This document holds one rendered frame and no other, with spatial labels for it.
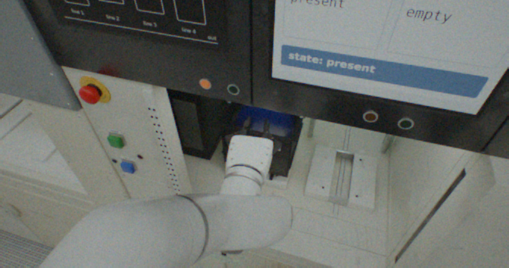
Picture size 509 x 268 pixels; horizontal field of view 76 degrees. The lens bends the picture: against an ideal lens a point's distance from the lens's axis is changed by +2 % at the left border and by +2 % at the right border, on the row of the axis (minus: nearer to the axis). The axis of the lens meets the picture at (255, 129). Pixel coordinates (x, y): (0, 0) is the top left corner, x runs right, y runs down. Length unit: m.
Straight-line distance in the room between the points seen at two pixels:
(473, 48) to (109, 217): 0.42
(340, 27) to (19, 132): 1.34
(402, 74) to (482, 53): 0.09
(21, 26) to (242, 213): 0.50
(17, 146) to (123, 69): 0.92
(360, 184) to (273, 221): 0.60
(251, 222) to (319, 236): 0.52
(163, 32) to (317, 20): 0.24
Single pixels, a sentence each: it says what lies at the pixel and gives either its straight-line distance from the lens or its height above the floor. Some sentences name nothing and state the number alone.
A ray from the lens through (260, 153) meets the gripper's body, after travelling 0.72.
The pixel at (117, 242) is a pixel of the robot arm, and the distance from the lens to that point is 0.29.
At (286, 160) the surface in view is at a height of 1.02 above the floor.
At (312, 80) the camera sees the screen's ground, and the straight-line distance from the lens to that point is 0.49.
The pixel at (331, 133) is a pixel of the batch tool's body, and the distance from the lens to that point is 1.27.
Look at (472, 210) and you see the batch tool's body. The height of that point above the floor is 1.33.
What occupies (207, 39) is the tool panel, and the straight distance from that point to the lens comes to 0.50.
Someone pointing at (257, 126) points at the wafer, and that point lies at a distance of 1.03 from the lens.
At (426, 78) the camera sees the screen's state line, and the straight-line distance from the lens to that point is 0.48.
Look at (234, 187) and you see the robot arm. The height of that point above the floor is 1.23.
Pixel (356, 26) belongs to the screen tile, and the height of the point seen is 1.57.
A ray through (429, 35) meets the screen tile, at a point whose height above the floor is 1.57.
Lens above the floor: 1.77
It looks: 46 degrees down
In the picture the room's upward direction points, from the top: straight up
